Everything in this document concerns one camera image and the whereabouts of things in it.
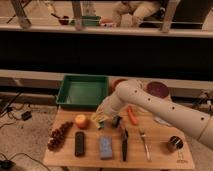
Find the dark round tin can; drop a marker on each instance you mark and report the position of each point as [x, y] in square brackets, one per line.
[175, 143]

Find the small black binder clip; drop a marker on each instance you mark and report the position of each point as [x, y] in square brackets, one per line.
[116, 121]

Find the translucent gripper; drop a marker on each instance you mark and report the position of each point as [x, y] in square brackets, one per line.
[100, 116]

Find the red yellow apple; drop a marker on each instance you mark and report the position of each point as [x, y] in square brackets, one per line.
[81, 121]

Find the green plastic tray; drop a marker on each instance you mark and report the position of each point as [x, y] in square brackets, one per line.
[82, 91]

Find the black power adapter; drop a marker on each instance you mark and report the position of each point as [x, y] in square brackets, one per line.
[26, 115]

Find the blue sponge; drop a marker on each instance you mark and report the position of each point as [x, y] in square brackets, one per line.
[105, 147]

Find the bunch of red grapes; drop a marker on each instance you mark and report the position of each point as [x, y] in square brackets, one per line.
[57, 137]

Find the black remote control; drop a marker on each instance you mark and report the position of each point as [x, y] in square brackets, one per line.
[79, 144]

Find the orange bowl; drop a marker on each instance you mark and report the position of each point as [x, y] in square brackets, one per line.
[115, 83]

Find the clear plastic bag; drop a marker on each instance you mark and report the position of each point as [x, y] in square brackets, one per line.
[161, 121]

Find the black handled knife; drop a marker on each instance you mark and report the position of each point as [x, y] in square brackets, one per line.
[124, 144]

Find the orange carrot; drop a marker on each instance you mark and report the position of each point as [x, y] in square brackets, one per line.
[132, 116]

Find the purple bowl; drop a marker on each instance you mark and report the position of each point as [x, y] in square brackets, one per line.
[157, 89]

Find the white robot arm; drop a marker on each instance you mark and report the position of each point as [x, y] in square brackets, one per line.
[194, 123]

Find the yellow banana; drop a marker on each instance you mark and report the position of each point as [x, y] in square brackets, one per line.
[93, 119]

